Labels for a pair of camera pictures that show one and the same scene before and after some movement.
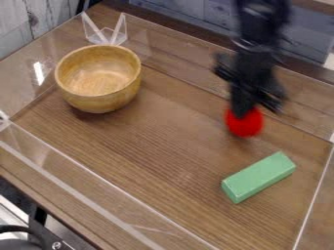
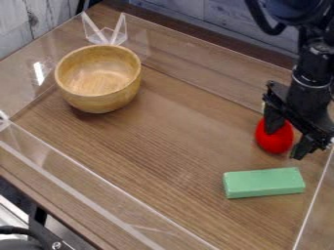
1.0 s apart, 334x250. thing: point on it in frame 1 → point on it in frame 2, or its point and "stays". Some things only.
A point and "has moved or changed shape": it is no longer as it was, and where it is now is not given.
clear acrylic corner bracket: [106, 36] stays
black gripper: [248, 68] → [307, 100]
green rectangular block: [257, 177] has moved or changed shape
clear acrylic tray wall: [51, 179] stays
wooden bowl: [98, 77] stays
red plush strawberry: [249, 125] → [278, 142]
